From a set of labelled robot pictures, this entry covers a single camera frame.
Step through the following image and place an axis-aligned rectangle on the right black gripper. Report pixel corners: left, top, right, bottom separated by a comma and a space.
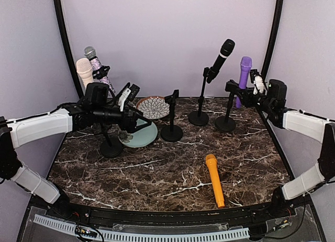
236, 87, 274, 113

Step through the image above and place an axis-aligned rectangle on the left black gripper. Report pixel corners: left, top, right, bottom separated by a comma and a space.
93, 102, 151, 133

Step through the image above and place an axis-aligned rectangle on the black stand of purple microphone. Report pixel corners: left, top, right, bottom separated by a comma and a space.
214, 79, 247, 133

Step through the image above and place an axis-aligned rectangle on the black microphone white ring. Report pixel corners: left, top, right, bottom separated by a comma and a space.
206, 39, 236, 84

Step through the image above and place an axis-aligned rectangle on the orange microphone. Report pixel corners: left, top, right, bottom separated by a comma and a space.
205, 154, 225, 208

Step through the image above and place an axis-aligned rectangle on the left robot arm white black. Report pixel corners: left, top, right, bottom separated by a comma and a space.
1, 82, 152, 219

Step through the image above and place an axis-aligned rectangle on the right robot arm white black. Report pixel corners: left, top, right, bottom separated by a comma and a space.
225, 79, 334, 218

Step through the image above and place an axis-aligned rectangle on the empty black microphone stand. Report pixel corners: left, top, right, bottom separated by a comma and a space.
160, 89, 183, 143

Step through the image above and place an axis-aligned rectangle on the black stand of cream microphone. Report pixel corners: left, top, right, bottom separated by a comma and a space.
100, 124, 123, 158

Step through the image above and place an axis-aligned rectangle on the cream pink microphone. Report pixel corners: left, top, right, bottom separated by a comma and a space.
76, 57, 94, 88

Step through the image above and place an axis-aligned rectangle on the glitter silver purple microphone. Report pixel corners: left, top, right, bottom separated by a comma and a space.
84, 46, 115, 93

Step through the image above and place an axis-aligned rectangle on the light green plate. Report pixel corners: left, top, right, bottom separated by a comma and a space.
118, 122, 158, 148

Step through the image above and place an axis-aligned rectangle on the floral patterned bowl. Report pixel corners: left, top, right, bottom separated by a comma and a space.
136, 96, 170, 120

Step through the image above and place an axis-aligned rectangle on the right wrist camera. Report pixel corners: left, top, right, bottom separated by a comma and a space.
249, 69, 267, 95

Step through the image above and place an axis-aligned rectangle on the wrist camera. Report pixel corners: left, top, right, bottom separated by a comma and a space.
116, 82, 140, 111
249, 69, 267, 95

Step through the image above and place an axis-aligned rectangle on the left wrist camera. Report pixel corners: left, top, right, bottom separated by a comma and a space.
116, 82, 140, 111

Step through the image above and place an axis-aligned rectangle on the right black frame post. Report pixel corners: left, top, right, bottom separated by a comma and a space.
261, 0, 284, 80

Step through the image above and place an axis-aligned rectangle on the black frame post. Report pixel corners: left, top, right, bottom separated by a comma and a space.
53, 0, 83, 98
261, 0, 284, 80

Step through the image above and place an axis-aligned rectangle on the black front rail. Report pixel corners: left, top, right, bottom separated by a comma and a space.
64, 203, 289, 227

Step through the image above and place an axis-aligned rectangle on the white slotted cable duct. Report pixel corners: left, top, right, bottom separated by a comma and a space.
33, 214, 250, 242

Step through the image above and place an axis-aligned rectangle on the left black frame post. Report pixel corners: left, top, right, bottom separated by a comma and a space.
53, 0, 83, 98

